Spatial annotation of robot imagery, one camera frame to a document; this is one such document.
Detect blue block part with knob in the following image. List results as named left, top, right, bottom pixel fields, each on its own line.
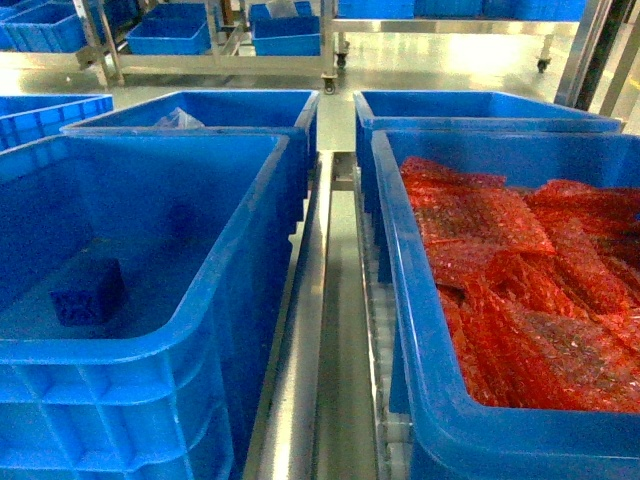
left=49, top=258, right=126, bottom=327

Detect empty blue bin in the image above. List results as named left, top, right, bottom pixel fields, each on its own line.
left=1, top=134, right=307, bottom=479

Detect blue bin behind right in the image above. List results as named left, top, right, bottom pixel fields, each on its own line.
left=354, top=90, right=622, bottom=213

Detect blue bin with red bags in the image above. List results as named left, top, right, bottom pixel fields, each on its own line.
left=372, top=130, right=639, bottom=479

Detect stainless steel flow rack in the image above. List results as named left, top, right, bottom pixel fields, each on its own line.
left=244, top=150, right=412, bottom=479

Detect red bubble wrap bags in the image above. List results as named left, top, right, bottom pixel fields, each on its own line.
left=400, top=157, right=639, bottom=414

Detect blue bin behind left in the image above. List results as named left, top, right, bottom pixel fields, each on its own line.
left=61, top=89, right=320, bottom=169

